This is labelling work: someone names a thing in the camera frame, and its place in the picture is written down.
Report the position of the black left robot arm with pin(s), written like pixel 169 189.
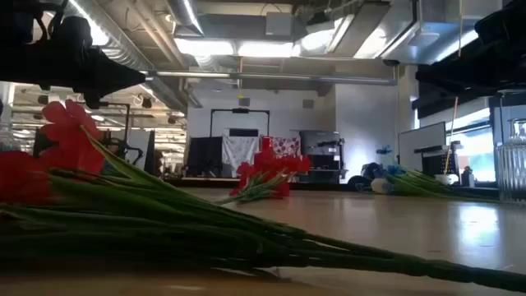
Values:
pixel 12 20

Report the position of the large rectangular metal duct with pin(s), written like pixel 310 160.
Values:
pixel 394 33

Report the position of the white patterned cloth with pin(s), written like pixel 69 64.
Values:
pixel 238 154

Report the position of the black backpack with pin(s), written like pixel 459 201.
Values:
pixel 355 183

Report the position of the black desk equipment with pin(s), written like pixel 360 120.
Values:
pixel 439 162

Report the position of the black station frame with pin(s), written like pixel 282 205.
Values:
pixel 126 123

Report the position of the red ribbed glass vase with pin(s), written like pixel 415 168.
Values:
pixel 267 146

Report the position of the clear ribbed glass vase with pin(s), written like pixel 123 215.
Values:
pixel 511 164

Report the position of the silver round ventilation duct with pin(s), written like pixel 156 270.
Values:
pixel 123 45

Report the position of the white artificial tulip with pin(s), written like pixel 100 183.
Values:
pixel 381 186

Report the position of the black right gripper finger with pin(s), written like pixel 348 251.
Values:
pixel 472 74

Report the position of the black metal rig frame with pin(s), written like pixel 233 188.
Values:
pixel 240 111

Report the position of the grey shelf cabinet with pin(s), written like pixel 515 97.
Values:
pixel 322 144

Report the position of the grey horizontal ceiling pipe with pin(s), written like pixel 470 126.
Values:
pixel 267 76

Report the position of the white board panel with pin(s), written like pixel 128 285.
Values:
pixel 421 140

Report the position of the white cloth with red dots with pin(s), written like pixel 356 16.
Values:
pixel 287 146

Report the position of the blue artificial flower bunch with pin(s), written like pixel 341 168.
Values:
pixel 419 181

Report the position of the red artificial flower bunch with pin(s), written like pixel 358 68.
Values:
pixel 263 186
pixel 164 230

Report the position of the white cup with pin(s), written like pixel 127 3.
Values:
pixel 447 179

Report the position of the grey ceiling box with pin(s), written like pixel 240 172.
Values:
pixel 279 24

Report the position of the dark bottle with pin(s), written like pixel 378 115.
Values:
pixel 467 177

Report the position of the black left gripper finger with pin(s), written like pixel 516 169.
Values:
pixel 111 74

